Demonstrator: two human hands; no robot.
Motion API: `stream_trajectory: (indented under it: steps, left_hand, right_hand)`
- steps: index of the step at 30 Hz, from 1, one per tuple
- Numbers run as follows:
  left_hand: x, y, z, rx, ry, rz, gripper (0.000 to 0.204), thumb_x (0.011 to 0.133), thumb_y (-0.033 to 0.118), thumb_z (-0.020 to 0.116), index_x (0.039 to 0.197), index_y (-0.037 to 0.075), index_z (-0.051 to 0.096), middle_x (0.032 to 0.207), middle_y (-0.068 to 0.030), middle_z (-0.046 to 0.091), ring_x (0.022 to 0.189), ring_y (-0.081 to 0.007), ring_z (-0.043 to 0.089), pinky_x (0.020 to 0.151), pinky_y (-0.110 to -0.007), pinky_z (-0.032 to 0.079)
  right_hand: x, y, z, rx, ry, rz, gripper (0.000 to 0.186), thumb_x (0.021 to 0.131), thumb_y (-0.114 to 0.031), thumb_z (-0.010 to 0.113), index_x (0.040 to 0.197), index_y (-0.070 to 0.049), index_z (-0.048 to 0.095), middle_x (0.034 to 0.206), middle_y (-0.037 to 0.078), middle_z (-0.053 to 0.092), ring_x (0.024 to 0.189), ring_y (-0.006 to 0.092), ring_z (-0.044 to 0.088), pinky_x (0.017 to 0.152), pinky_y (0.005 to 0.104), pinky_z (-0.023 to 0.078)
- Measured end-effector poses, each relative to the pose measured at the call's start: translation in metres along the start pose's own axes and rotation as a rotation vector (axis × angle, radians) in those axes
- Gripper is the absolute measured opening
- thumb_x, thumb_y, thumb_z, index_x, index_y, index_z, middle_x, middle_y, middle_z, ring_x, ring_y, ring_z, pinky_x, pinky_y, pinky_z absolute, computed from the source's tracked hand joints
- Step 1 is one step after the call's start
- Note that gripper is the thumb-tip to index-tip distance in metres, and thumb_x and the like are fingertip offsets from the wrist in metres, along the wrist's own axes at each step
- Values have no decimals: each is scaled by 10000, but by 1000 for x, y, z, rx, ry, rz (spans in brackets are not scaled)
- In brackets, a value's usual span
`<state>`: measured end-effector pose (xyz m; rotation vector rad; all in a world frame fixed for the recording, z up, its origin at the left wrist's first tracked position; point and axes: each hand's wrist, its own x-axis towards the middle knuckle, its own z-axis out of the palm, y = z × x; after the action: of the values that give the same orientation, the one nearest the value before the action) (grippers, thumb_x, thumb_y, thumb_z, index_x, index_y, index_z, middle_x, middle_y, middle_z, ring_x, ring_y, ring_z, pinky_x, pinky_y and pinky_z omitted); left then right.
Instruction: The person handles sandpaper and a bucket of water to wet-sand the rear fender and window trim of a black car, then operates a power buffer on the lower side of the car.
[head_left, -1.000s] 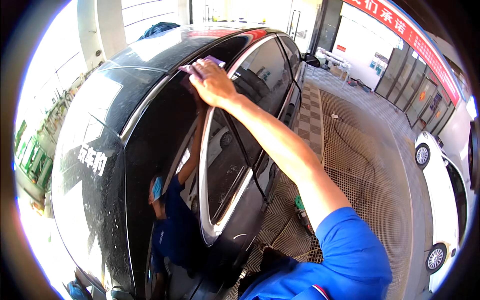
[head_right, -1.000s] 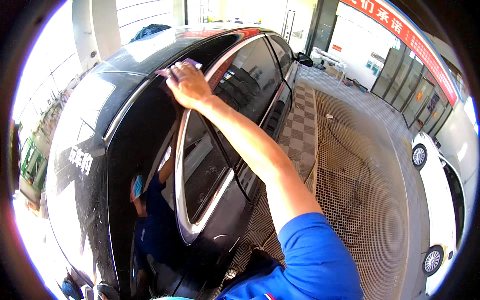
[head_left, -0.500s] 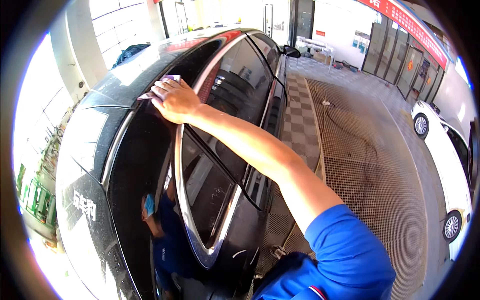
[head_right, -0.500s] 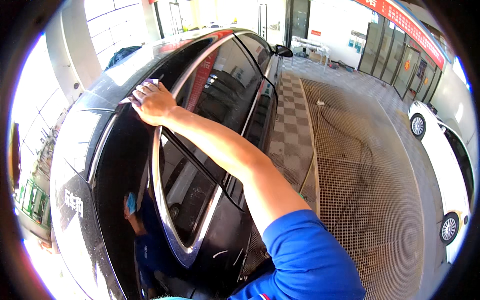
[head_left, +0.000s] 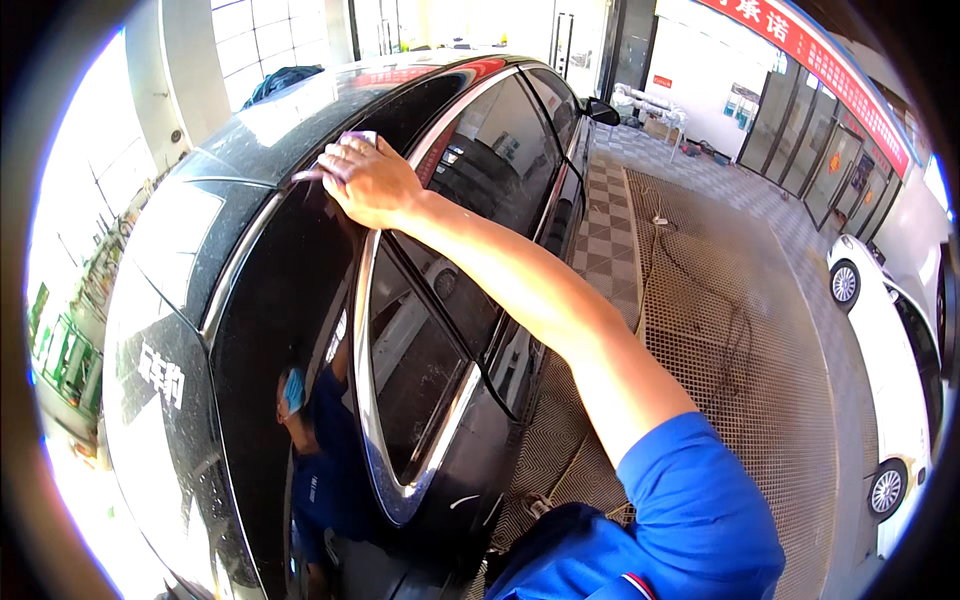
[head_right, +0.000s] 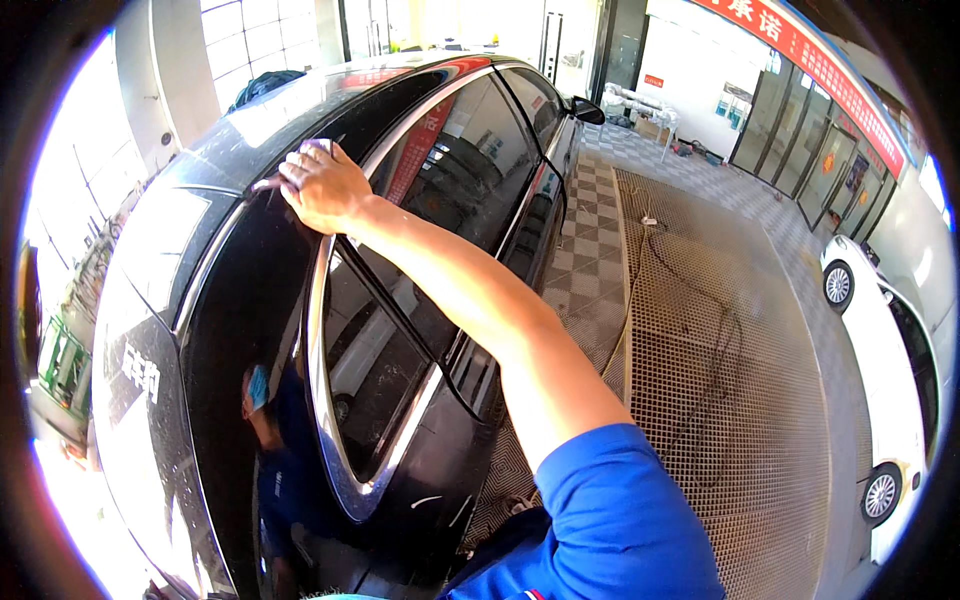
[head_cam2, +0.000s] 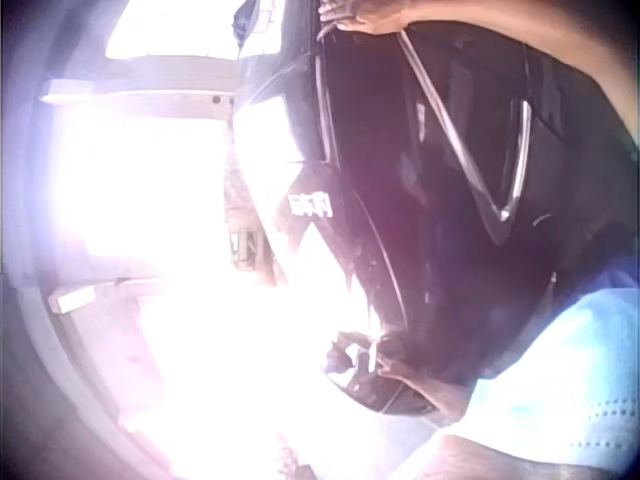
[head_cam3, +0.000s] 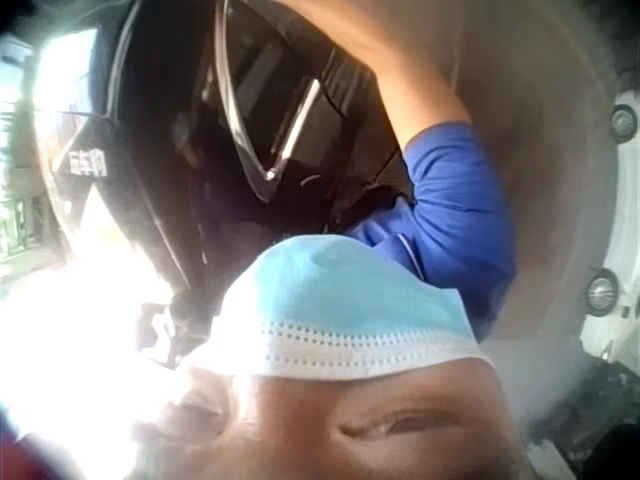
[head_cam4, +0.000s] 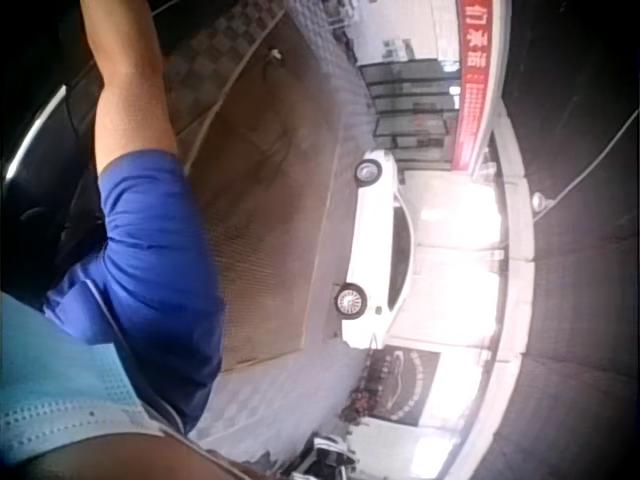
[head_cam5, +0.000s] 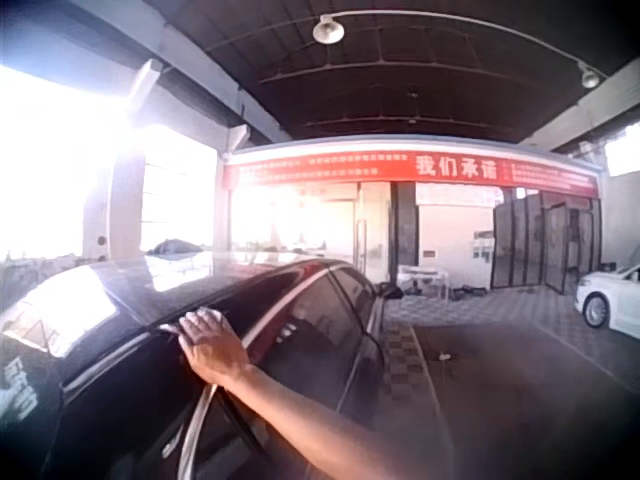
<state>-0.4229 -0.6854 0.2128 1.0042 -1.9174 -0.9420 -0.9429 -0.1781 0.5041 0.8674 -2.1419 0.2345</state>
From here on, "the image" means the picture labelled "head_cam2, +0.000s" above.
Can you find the person's legs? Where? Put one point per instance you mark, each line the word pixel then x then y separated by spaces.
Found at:
pixel 425 395

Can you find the person's left hand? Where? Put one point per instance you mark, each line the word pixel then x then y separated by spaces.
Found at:
pixel 372 15

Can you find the white concrete ledge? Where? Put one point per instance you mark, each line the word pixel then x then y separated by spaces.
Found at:
pixel 130 97

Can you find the person's left fingers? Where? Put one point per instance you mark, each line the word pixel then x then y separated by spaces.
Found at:
pixel 334 11

